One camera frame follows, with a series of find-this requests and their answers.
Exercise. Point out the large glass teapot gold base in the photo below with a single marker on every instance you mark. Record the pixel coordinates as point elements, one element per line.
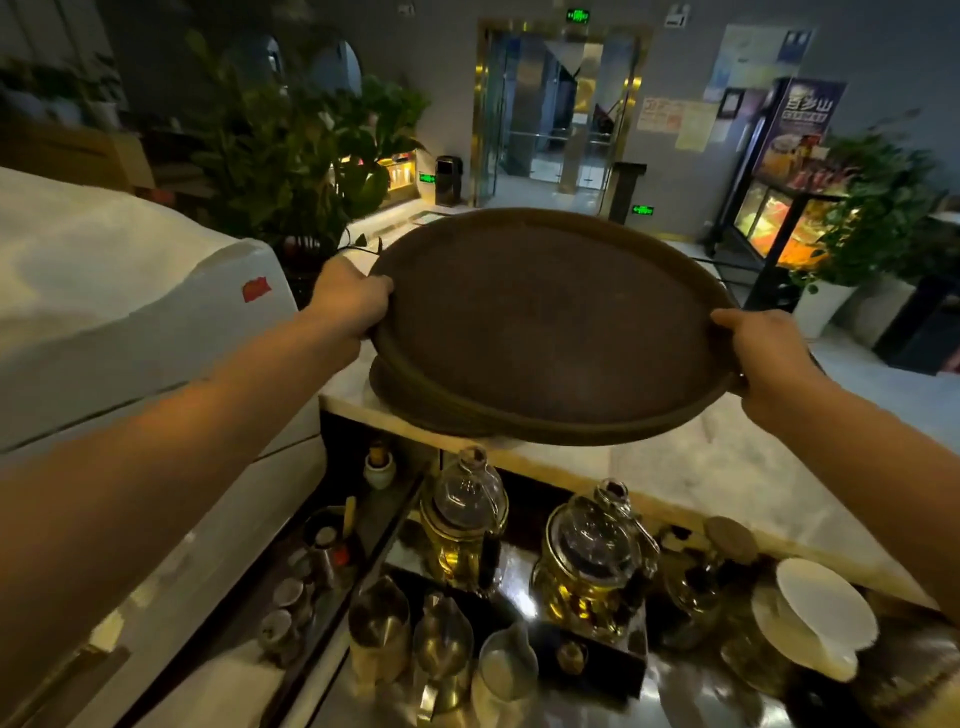
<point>592,562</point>

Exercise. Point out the small ceramic cup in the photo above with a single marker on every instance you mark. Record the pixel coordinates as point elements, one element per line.
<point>277,630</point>
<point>291,594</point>

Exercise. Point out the black trash bin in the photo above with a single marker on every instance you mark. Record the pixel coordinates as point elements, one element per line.
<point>448,181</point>

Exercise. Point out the person's right hand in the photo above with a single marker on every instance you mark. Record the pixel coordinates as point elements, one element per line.
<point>772,367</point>

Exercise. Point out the brown round serving tray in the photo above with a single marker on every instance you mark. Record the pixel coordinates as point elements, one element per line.
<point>547,322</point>
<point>405,401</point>

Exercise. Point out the person's left forearm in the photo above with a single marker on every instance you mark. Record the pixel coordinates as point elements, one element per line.
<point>150,480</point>

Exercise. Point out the white covered appliance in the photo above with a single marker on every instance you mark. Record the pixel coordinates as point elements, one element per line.
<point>112,315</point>

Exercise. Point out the blue white wall poster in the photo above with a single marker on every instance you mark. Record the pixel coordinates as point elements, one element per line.
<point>757,60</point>

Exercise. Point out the yellow paper notice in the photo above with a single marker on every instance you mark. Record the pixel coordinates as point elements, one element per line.
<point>696,126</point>

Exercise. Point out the red sticker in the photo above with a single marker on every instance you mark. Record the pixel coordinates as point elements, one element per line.
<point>256,289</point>

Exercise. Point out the large green leafy plant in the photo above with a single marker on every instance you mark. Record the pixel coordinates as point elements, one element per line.
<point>292,157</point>

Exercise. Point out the person's left hand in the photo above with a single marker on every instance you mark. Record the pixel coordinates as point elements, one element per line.
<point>341,300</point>

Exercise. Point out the person's right thumb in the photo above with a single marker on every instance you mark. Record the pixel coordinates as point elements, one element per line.
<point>733,321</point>

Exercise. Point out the steel pitcher with spout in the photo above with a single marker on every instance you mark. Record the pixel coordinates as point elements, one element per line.
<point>442,652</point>

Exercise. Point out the gold framed glass door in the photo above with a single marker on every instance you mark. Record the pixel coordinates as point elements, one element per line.
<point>559,112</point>

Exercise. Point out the lit drinks display fridge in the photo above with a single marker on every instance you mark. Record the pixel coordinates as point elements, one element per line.
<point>787,187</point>

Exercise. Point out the glass teapot with gold base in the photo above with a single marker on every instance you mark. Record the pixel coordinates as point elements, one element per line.
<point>463,517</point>

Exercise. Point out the white ceramic bowl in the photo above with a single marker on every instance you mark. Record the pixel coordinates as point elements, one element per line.
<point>825,604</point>

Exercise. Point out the person's left thumb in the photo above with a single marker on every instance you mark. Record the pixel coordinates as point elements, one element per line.
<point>375,286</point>

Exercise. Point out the green exit sign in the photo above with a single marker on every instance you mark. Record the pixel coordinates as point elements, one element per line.
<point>577,15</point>

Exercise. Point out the dark metal container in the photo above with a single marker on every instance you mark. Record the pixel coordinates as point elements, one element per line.
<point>326,547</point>

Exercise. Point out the steel milk pitcher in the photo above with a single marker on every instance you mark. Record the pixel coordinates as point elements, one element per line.
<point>379,630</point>

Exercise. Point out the black stand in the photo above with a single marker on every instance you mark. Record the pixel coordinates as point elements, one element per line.
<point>622,191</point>

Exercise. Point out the person's right forearm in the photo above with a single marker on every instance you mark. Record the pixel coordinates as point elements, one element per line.
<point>885,480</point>

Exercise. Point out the white whisk holder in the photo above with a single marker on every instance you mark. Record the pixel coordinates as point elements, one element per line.
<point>379,466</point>

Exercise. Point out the glass jar with cork lid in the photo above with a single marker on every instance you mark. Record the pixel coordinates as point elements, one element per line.
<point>712,570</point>

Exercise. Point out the green plant in white pot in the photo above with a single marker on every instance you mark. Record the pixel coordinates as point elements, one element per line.
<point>870,217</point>

